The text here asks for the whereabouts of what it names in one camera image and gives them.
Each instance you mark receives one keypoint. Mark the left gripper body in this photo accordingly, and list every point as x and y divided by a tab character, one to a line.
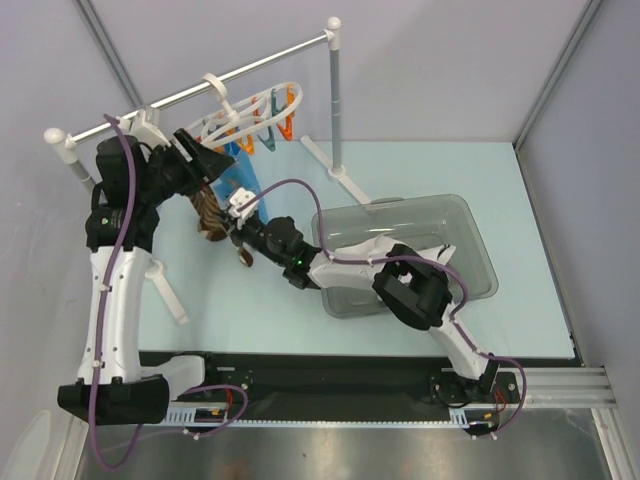
177	175

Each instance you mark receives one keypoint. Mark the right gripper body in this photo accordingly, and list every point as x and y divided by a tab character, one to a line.
235	235

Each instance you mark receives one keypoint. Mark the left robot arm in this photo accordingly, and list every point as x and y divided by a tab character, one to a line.
112	387

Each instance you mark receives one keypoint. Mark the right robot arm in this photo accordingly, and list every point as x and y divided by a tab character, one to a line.
418	288

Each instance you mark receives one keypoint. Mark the white round clip hanger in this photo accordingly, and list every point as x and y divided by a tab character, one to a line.
242	121

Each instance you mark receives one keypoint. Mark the blue patterned sock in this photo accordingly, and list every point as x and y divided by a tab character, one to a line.
240	174

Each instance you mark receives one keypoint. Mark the teal clothes peg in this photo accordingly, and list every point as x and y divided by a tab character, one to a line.
269	140

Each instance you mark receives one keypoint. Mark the orange clothes peg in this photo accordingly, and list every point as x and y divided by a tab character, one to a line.
287	129

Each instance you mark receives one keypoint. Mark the grey plastic bin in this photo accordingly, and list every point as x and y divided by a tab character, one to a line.
423	223

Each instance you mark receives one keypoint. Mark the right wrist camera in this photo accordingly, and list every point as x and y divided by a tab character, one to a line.
242	204

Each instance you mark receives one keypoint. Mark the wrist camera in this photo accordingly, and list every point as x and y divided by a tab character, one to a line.
144	125
242	204

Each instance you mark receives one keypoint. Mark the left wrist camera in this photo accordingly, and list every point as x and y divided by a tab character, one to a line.
144	125

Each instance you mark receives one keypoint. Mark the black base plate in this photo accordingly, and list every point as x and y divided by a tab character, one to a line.
325	388

